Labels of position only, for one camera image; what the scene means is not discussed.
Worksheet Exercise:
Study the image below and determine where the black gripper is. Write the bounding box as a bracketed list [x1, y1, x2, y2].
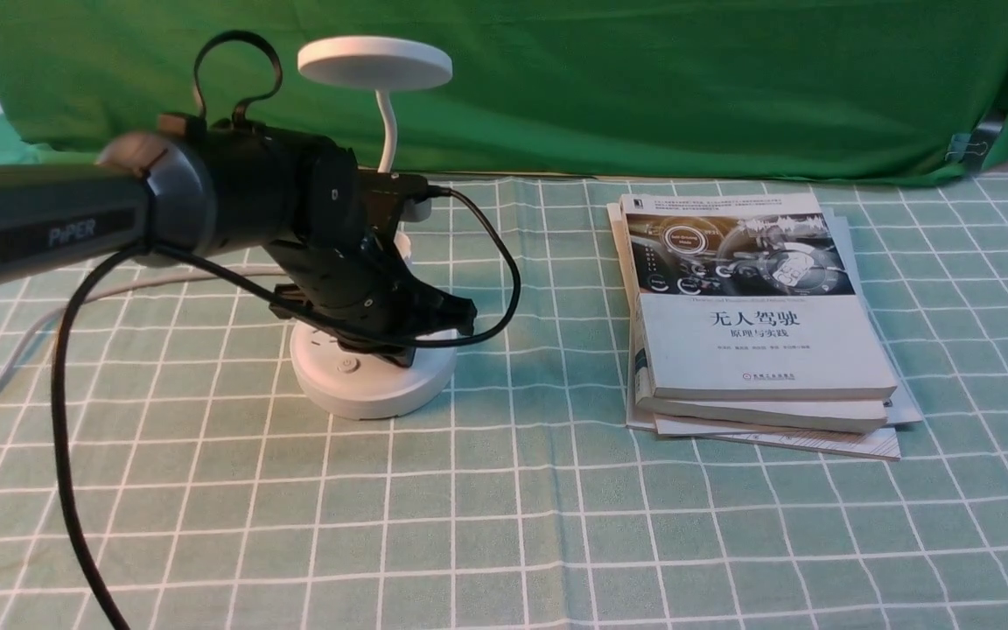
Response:
[263, 140, 479, 368]

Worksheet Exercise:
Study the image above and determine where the white desk lamp with base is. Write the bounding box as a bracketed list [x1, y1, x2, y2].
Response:
[290, 35, 456, 420]

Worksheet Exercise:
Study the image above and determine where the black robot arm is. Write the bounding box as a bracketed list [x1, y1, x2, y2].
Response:
[0, 115, 477, 367]

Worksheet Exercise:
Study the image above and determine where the green checkered tablecloth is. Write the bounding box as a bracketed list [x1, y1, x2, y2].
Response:
[0, 175, 1008, 630]

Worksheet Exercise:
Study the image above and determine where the top white book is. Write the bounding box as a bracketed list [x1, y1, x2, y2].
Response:
[619, 193, 898, 403]

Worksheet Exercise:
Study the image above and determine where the bottom thin booklet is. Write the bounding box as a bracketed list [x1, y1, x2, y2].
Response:
[605, 202, 925, 461]

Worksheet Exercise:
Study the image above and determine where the green backdrop cloth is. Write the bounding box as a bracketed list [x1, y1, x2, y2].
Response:
[0, 1, 1008, 185]

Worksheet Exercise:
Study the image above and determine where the metal binder clip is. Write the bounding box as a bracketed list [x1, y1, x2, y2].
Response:
[944, 118, 1004, 174]

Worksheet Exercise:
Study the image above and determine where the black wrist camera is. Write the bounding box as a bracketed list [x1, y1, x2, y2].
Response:
[357, 169, 451, 233]

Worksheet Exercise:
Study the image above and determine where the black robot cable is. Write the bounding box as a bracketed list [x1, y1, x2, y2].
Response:
[51, 31, 522, 630]

